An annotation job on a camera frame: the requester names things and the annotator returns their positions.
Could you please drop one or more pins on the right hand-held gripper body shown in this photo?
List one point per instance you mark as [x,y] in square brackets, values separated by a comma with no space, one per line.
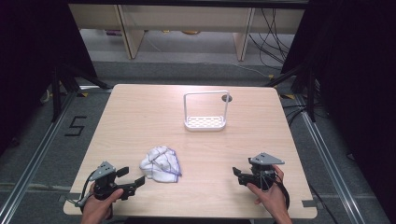
[264,159]

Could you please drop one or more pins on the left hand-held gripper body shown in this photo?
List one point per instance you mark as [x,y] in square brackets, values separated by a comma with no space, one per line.
[104,169]

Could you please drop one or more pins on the white cloth with blue stitching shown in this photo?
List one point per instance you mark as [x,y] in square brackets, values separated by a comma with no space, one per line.
[160,165]

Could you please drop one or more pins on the white towel rack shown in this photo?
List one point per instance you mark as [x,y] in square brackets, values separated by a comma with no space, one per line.
[205,123]

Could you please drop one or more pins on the person's right hand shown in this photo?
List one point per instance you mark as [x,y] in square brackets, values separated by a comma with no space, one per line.
[274,199]

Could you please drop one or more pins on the person's left hand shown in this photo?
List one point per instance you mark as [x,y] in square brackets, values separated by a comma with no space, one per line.
[99,208]

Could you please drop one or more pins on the grey round table grommet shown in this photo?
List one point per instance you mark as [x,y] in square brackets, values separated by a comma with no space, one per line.
[226,98]

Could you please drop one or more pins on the black stand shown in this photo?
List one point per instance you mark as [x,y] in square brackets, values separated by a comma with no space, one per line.
[311,93]
[57,93]

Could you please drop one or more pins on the black curtain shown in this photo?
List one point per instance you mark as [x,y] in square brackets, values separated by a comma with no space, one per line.
[31,62]
[358,77]

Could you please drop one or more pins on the purple item under desk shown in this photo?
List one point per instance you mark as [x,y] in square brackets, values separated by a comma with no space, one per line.
[113,32]

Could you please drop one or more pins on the small yellow wrapper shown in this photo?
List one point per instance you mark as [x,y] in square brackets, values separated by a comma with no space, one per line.
[165,31]

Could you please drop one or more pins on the yellow object under desk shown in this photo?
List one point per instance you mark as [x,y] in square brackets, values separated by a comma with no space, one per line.
[190,32]

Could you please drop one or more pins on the metal floor rail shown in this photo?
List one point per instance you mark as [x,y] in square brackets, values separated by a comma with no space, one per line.
[330,161]
[31,165]

